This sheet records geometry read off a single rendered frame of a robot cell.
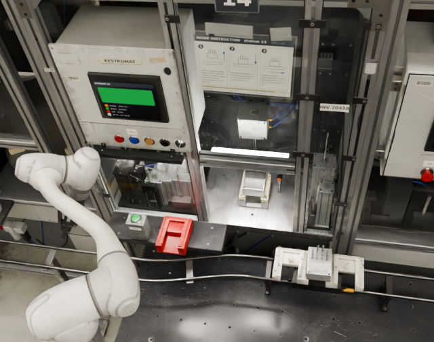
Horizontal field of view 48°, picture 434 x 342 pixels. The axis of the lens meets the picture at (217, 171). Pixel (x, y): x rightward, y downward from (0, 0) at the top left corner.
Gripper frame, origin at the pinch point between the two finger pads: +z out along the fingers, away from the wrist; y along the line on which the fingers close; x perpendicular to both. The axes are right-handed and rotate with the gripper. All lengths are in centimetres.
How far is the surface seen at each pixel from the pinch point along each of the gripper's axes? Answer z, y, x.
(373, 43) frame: -120, -63, 21
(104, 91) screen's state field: -67, 1, -1
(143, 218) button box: -10.1, -29.5, -7.0
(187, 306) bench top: 18, -60, 11
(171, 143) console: -53, -27, -3
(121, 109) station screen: -61, -6, -2
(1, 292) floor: 125, 23, -58
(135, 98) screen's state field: -69, -9, 1
